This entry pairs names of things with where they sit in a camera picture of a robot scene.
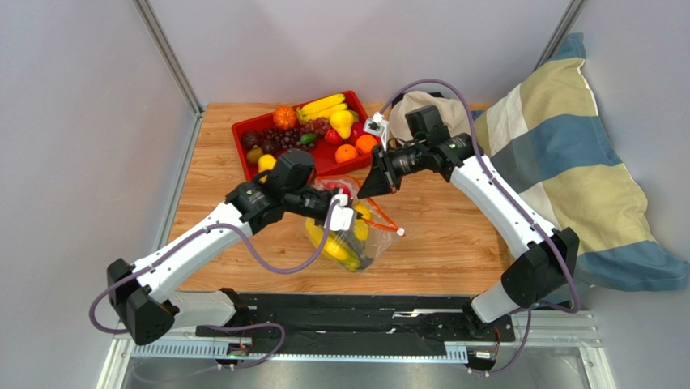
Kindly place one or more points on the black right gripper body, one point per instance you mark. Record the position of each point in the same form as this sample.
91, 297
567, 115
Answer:
385, 170

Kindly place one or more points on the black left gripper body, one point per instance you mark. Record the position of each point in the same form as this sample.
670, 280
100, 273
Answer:
308, 203

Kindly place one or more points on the red apple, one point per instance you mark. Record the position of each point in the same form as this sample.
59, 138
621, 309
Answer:
338, 186

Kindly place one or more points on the clear zip top bag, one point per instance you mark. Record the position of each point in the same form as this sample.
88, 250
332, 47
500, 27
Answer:
371, 234

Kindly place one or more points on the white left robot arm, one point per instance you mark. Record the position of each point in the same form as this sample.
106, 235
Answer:
145, 295

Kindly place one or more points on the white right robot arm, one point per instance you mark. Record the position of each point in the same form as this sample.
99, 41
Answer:
544, 256

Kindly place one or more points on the orange fruit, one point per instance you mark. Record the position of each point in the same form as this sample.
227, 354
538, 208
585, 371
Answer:
366, 143

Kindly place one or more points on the beige bucket hat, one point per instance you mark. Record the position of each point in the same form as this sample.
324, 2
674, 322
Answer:
452, 114

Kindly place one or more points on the small orange tangerine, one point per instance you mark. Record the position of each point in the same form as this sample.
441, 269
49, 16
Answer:
345, 153

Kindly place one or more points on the green lime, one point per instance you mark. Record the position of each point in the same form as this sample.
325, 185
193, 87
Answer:
308, 138

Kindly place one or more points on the red strawberry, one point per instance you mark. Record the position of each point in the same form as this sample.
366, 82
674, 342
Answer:
333, 138

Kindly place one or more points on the dark purple grapes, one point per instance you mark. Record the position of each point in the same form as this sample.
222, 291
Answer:
275, 141

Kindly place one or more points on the red plastic tray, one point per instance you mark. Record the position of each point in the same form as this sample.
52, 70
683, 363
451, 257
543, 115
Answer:
323, 153

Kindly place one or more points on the yellow pear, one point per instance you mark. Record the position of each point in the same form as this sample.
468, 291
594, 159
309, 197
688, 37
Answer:
342, 122

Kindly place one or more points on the brown kiwi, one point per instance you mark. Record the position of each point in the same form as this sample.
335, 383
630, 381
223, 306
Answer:
253, 155

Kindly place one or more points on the dark purple mangosteen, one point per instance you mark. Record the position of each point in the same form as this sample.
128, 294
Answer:
251, 139

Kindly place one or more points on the orange pumpkin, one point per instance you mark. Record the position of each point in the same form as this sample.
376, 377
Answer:
285, 117

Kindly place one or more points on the yellow banana in tray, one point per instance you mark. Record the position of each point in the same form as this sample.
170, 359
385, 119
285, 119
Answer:
321, 104

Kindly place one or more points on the striped pillow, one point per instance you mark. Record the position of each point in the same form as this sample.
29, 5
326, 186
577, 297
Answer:
547, 140

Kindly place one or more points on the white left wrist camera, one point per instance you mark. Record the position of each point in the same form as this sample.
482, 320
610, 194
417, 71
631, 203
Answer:
342, 216

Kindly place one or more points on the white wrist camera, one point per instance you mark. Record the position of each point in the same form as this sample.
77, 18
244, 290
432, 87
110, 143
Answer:
342, 216
378, 126

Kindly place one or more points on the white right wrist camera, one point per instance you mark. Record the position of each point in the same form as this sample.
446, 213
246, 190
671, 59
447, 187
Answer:
378, 126

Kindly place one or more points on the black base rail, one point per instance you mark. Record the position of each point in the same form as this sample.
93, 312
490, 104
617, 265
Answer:
359, 325

